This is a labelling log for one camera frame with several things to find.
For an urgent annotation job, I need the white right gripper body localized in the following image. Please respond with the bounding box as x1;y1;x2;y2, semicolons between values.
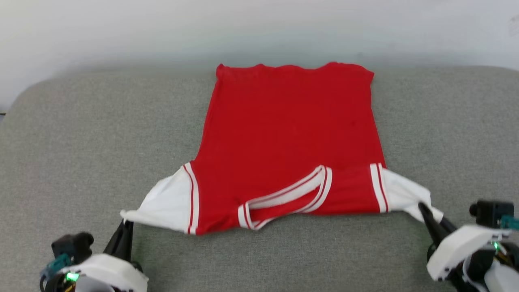
426;225;504;283

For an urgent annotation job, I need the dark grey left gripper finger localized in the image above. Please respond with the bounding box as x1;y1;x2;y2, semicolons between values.
125;221;135;262
103;220;128;260

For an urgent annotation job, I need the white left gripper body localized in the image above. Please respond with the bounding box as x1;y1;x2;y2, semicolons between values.
59;253;149;292

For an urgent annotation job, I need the red white trimmed shirt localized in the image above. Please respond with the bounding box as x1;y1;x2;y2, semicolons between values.
120;62;444;236

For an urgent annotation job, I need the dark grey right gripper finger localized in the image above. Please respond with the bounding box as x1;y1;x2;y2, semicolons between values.
439;216;457;236
417;202;447;249

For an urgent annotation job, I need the teal left camera connector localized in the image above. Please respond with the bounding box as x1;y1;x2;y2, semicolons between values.
45;253;72;277

